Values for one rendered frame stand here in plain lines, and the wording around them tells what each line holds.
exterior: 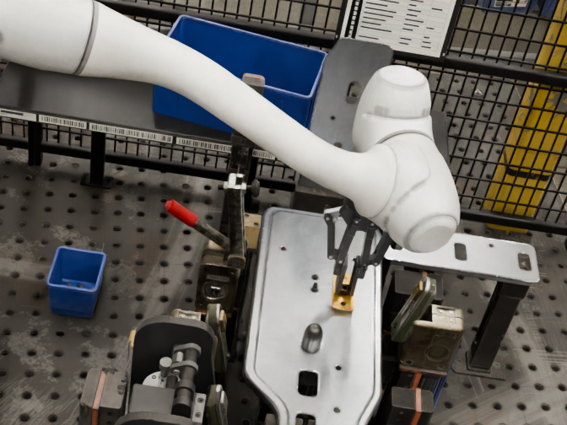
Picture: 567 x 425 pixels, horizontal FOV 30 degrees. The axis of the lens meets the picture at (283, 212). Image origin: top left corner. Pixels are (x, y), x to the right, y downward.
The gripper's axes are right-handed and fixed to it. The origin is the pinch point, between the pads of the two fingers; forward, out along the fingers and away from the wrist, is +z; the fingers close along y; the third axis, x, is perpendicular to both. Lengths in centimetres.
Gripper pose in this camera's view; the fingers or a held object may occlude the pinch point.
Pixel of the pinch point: (348, 274)
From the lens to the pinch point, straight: 179.2
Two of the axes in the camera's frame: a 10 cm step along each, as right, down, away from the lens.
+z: -1.5, 7.3, 6.7
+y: 9.9, 1.6, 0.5
